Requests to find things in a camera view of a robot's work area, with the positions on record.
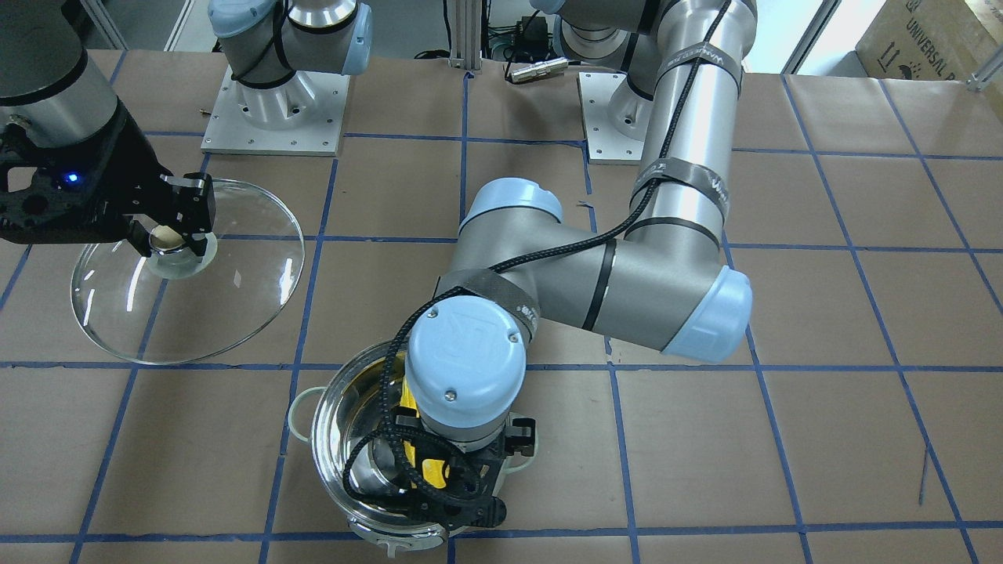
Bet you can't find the glass pot lid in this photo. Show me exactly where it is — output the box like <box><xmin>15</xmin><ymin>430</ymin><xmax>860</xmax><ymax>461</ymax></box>
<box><xmin>71</xmin><ymin>179</ymin><xmax>305</xmax><ymax>365</ymax></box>

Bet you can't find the yellow corn cob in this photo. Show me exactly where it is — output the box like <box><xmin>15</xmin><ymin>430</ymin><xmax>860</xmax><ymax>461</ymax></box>
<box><xmin>398</xmin><ymin>352</ymin><xmax>449</xmax><ymax>490</ymax></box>

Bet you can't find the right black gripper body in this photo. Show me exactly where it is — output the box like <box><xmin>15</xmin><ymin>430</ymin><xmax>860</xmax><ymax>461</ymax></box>
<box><xmin>1</xmin><ymin>103</ymin><xmax>172</xmax><ymax>245</ymax></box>

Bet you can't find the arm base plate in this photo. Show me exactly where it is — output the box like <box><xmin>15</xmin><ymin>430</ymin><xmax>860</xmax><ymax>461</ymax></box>
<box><xmin>201</xmin><ymin>71</ymin><xmax>350</xmax><ymax>157</ymax></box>
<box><xmin>579</xmin><ymin>71</ymin><xmax>653</xmax><ymax>165</ymax></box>

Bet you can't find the cardboard box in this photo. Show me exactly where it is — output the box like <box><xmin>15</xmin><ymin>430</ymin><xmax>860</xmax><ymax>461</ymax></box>
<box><xmin>855</xmin><ymin>1</ymin><xmax>1002</xmax><ymax>80</ymax></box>

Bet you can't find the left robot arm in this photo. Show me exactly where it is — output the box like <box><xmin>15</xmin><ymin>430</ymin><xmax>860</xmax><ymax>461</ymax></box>
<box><xmin>342</xmin><ymin>1</ymin><xmax>757</xmax><ymax>530</ymax></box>

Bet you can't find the pale green steel pot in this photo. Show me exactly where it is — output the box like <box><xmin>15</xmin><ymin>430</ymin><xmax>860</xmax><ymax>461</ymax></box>
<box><xmin>287</xmin><ymin>342</ymin><xmax>534</xmax><ymax>557</ymax></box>

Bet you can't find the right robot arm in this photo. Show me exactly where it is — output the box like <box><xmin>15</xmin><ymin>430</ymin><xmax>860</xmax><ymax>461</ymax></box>
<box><xmin>2</xmin><ymin>1</ymin><xmax>373</xmax><ymax>261</ymax></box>

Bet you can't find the aluminium frame post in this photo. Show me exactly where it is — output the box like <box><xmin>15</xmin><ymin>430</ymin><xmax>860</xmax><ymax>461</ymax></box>
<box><xmin>447</xmin><ymin>0</ymin><xmax>486</xmax><ymax>74</ymax></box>

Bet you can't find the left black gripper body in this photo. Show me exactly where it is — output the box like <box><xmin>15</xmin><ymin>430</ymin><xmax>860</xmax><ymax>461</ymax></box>
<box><xmin>368</xmin><ymin>415</ymin><xmax>538</xmax><ymax>530</ymax></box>

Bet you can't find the black power adapter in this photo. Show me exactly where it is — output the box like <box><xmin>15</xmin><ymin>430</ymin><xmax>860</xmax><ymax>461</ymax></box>
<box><xmin>513</xmin><ymin>15</ymin><xmax>549</xmax><ymax>52</ymax></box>

